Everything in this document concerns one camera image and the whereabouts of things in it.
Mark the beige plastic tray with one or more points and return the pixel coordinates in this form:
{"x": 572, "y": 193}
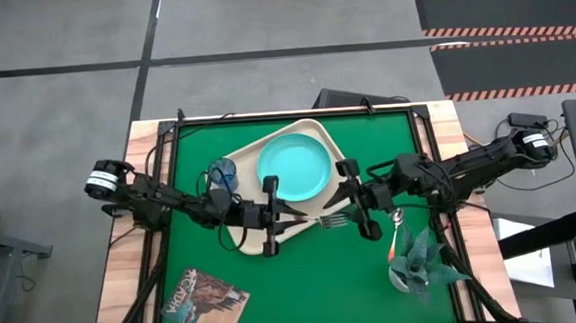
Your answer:
{"x": 248, "y": 169}

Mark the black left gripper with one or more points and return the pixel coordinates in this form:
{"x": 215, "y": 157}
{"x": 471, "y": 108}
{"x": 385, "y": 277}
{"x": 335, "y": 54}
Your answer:
{"x": 269, "y": 193}

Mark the blue faceted cup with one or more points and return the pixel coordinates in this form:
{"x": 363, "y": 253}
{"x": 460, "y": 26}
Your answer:
{"x": 222, "y": 174}

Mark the black striped floor mat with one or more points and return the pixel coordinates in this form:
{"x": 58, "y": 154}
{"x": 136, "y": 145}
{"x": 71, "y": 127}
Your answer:
{"x": 509, "y": 10}
{"x": 512, "y": 65}

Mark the black table frame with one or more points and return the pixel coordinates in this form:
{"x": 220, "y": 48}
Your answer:
{"x": 265, "y": 117}

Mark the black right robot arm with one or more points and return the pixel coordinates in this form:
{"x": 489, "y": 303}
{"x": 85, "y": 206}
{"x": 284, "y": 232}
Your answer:
{"x": 468, "y": 163}

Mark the green table mat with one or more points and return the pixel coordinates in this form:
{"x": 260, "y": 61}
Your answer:
{"x": 326, "y": 289}

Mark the black power adapter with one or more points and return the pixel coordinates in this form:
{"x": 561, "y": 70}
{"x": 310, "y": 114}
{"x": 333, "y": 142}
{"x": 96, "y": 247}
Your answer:
{"x": 528, "y": 119}

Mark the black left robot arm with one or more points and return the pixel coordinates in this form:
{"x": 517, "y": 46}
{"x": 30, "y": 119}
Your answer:
{"x": 170, "y": 199}

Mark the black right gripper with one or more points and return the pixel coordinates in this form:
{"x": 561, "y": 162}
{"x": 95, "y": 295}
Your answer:
{"x": 377, "y": 196}

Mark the illustrated magazine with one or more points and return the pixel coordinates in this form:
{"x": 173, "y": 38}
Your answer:
{"x": 204, "y": 307}

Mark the white sheet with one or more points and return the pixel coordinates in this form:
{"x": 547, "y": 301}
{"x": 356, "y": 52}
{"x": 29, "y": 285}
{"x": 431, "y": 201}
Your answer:
{"x": 530, "y": 267}

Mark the potted plant white pot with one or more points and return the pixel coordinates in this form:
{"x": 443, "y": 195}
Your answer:
{"x": 419, "y": 266}

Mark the black box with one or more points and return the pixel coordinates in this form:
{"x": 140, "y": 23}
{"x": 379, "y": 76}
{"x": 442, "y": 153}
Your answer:
{"x": 344, "y": 99}

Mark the black beam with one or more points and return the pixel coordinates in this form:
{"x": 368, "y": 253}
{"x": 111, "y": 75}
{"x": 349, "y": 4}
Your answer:
{"x": 548, "y": 233}

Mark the teal plastic plate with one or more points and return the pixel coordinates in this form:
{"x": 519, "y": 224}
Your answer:
{"x": 294, "y": 167}

